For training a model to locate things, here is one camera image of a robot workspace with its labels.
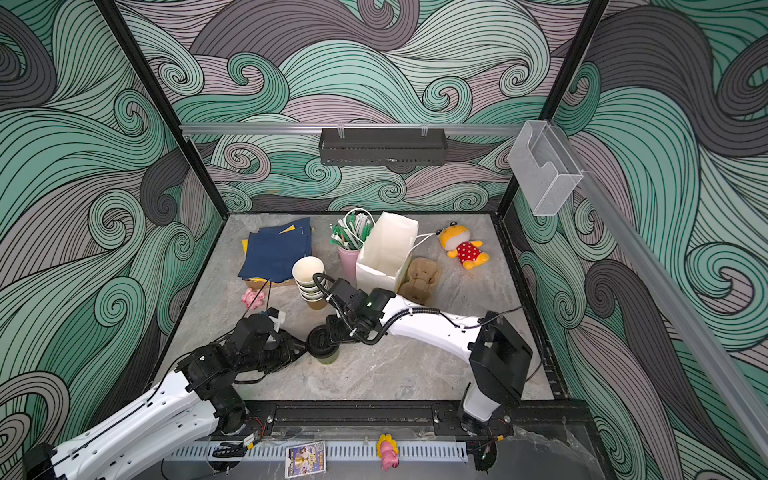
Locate green white wrapped straws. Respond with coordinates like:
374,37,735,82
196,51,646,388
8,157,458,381
330,208,376,251

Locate colourful picture card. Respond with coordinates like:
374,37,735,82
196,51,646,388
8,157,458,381
284,441,327,479

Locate small pink pig toy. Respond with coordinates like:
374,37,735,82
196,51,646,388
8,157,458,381
241,288,266,311

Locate black wall shelf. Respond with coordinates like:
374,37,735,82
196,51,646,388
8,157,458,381
318,128,448,167

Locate black coffee cup lid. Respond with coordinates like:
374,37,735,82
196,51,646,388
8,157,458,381
306,325,339,357

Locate pink figurine toy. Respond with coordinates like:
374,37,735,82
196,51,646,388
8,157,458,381
376,434,400,471

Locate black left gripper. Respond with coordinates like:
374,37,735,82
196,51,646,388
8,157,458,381
241,332,313,375

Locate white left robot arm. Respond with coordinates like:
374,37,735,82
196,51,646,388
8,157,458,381
23,309,307,479

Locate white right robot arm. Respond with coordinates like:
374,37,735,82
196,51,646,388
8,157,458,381
313,273,533,423

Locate white slotted cable duct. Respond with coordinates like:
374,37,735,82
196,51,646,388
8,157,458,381
167,440,469,464

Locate yellow red plush toy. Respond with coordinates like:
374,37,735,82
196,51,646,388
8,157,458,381
436,221,490,270

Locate clear plastic wall holder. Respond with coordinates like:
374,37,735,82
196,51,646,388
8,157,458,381
507,120,583,217

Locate dark blue napkin stack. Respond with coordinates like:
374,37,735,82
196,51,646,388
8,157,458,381
237,217,314,283

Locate brown pulp cup carrier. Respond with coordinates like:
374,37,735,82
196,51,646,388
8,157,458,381
398,257,442,305

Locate green paper coffee cup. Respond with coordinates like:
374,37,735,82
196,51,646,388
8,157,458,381
314,349,339,365

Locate pink cup holder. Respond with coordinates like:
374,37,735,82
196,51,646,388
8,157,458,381
337,247,360,284

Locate white paper takeout bag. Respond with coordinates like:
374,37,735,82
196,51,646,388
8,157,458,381
356,212,434,293

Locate stack of paper cups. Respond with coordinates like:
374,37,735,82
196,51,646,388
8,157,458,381
292,256,327,310

